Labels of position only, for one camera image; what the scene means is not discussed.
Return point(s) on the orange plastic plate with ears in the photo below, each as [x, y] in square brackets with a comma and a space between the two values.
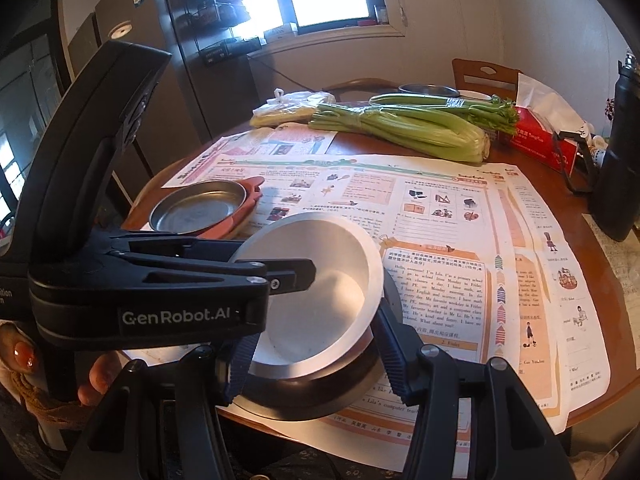
[252, 187]

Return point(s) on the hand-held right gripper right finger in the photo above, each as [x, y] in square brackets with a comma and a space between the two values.
[395, 355]

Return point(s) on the large spread newspaper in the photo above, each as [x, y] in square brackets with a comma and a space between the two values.
[450, 220]

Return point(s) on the glass door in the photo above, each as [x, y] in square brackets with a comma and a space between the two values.
[20, 135]

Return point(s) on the small steel plate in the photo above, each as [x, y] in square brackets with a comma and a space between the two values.
[195, 210]

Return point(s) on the red tissue box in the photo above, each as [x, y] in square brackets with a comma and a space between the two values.
[535, 135]

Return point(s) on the dark grey refrigerator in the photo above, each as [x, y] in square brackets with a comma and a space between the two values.
[150, 85]

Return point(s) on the black thermos bottle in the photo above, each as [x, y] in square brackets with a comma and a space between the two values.
[620, 160]

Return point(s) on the small steel bowl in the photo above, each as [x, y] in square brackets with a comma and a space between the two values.
[427, 89]

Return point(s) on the white bowl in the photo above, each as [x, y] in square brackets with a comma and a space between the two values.
[472, 94]

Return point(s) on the leafy celery bunch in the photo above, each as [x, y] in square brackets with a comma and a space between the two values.
[450, 105]

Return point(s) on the black hanging storage rack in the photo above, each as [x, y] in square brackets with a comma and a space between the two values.
[220, 20]

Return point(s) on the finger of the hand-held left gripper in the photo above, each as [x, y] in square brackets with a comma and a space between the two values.
[295, 275]
[200, 249]

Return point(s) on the curved wooden chair back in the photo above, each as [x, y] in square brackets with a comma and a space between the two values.
[360, 85]

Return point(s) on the thick celery bunch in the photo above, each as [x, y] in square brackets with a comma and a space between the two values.
[425, 132]

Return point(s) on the plastic bag of yellow vegetables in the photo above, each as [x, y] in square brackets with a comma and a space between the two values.
[290, 107]

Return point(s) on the person's left hand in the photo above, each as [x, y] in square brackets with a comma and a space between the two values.
[97, 377]

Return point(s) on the newspaper with pink masthead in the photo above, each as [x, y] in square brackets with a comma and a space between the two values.
[280, 145]

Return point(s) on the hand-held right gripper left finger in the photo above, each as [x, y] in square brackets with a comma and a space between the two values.
[242, 360]

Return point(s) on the wooden chair with cutout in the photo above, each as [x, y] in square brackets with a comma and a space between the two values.
[485, 77]

